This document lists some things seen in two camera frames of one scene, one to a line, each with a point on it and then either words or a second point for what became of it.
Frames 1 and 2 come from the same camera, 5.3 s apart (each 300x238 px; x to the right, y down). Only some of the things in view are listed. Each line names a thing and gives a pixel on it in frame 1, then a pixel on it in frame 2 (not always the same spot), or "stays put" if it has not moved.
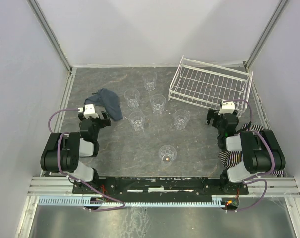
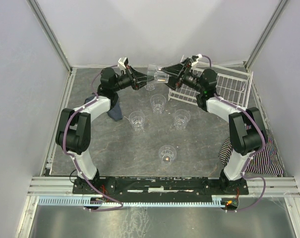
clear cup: x=182 y=116 stays put
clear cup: x=157 y=102 stays put
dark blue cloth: x=109 y=99 stays put
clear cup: x=132 y=95 → x=154 y=76
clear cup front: x=167 y=153 stays put
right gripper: x=224 y=116 → x=182 y=75
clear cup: x=137 y=119 stays put
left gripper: x=94 y=119 → x=133 y=79
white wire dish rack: x=208 y=84 stays put
